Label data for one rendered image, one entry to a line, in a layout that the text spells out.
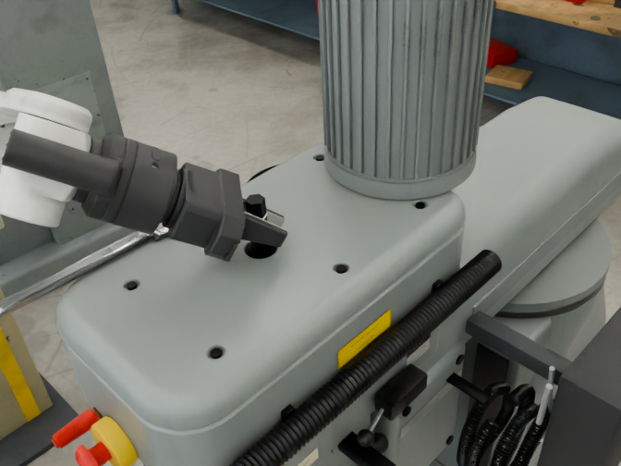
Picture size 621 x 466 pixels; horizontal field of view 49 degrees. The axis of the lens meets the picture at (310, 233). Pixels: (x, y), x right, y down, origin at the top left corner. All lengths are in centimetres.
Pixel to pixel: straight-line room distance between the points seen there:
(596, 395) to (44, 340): 302
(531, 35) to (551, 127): 421
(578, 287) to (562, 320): 7
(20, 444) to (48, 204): 253
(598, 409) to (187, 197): 53
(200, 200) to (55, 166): 14
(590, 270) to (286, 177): 63
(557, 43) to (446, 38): 467
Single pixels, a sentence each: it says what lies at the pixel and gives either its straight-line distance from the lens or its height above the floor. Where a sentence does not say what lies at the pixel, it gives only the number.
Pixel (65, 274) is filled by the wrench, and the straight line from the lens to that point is 79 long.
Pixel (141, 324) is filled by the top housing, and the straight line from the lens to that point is 71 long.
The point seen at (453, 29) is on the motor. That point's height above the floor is 210.
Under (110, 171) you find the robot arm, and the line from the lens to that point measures 65.
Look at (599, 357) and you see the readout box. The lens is 92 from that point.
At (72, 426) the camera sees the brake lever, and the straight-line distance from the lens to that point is 89.
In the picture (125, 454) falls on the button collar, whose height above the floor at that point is 177.
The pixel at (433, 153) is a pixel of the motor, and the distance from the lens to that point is 81.
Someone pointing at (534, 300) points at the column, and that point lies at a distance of 122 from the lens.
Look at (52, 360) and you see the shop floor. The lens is 348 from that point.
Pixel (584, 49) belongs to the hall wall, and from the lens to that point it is 533.
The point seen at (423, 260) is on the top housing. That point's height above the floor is 185.
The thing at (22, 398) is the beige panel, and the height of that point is 17.
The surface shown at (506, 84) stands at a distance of 497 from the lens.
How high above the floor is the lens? 237
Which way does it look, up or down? 38 degrees down
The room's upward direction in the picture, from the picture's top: 4 degrees counter-clockwise
